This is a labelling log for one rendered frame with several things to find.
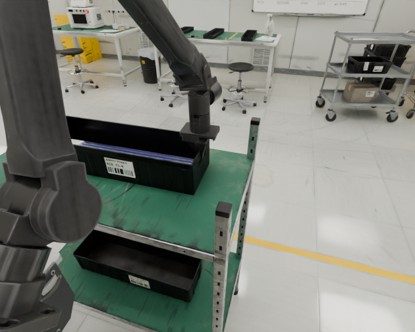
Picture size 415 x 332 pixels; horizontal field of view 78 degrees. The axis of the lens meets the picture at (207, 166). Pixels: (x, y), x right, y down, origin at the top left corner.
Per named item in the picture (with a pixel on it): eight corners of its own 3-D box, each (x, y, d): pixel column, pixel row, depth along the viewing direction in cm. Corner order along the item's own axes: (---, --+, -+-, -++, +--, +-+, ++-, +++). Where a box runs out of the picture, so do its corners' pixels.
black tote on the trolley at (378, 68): (354, 74, 300) (358, 62, 292) (344, 67, 324) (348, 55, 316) (388, 75, 298) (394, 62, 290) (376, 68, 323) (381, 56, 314)
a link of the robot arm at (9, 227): (-28, 248, 29) (-1, 259, 26) (10, 163, 31) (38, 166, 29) (47, 251, 37) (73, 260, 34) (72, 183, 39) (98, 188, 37)
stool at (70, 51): (64, 86, 432) (51, 48, 396) (95, 82, 451) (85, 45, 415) (66, 96, 395) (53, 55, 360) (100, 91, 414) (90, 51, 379)
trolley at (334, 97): (313, 105, 368) (332, 27, 309) (377, 107, 364) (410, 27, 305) (325, 122, 325) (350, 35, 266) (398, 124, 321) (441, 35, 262)
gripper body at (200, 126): (187, 127, 77) (185, 103, 72) (220, 131, 75) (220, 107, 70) (179, 138, 72) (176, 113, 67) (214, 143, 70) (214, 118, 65)
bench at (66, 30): (82, 68, 523) (69, 23, 476) (147, 74, 487) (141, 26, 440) (53, 78, 465) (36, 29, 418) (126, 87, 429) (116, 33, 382)
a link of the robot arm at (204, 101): (183, 91, 64) (204, 95, 62) (195, 82, 69) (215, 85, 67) (185, 116, 68) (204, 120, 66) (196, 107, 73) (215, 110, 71)
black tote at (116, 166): (37, 165, 89) (24, 136, 82) (71, 140, 102) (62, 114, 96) (193, 195, 76) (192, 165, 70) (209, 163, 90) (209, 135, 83)
